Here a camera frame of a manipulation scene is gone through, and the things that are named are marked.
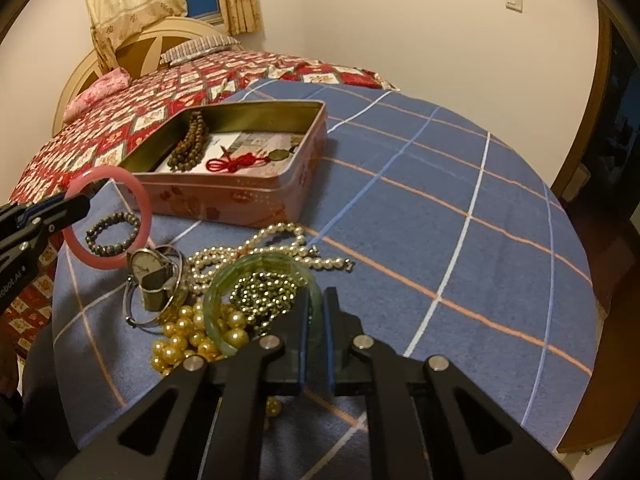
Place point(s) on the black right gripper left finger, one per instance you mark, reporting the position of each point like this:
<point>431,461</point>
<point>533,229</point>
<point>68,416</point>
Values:
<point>205,419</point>

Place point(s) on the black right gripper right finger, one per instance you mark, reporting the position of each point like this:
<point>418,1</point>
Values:
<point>426,419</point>

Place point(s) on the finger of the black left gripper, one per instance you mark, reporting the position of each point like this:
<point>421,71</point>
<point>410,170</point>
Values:
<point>56,212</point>

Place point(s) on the pink jade bangle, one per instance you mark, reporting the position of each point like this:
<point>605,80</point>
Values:
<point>115,255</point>

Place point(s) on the green jade bangle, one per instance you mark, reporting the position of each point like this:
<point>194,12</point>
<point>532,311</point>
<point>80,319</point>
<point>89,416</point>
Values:
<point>262,287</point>

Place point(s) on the brown wooden bead mala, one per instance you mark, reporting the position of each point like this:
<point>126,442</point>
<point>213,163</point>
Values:
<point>188,152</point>

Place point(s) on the red knot coin charm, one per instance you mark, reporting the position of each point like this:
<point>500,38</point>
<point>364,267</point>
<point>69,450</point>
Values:
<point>232,164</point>

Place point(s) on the silver wrist watch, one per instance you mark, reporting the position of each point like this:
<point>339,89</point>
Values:
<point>154,272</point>

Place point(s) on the red patchwork bedspread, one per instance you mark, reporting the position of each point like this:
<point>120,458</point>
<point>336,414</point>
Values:
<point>107,132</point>

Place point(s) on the silver thin bangle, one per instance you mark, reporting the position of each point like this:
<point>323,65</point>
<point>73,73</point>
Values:
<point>175,300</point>

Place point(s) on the pink floral pillow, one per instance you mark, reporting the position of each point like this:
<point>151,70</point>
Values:
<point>114,81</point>

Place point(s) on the cream wooden headboard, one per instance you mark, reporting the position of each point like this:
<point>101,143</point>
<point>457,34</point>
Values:
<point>138,55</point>

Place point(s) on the pink metal tin box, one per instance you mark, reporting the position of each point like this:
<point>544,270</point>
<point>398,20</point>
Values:
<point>227,198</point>

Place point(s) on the striped pillow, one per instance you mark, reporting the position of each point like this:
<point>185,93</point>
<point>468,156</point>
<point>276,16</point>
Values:
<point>198,47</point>

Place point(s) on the white wall switch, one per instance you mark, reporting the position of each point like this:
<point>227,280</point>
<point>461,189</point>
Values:
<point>515,5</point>

